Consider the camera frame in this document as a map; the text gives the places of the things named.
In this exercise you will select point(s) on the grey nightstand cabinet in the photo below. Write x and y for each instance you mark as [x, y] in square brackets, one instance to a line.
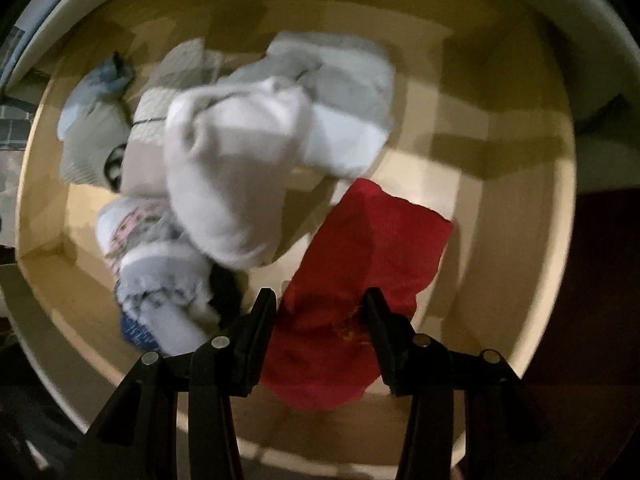
[50, 5]

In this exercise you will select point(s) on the red underwear roll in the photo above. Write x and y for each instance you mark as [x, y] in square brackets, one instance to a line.
[319, 356]

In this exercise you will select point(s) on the grey knit roll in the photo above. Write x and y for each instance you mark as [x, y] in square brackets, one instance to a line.
[94, 145]

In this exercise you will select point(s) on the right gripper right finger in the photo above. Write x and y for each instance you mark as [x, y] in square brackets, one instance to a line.
[418, 366]

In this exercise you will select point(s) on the grey folded roll behind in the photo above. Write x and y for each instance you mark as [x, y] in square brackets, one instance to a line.
[350, 81]

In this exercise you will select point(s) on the hexagon pattern beige roll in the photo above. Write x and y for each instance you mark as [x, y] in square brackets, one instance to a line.
[188, 65]

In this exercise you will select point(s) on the grey wooden drawer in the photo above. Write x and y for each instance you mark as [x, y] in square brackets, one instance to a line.
[482, 134]

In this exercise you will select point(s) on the pink floral white roll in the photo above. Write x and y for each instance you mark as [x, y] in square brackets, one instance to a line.
[161, 279]

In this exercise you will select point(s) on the light blue underwear roll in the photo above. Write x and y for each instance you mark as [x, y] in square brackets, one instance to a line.
[107, 81]

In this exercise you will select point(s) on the white fluffy roll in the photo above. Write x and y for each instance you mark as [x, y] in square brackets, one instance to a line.
[228, 150]

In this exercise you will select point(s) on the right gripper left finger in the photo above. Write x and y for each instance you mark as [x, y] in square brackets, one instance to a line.
[135, 434]

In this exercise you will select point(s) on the navy floral underwear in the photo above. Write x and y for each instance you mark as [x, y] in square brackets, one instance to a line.
[137, 334]

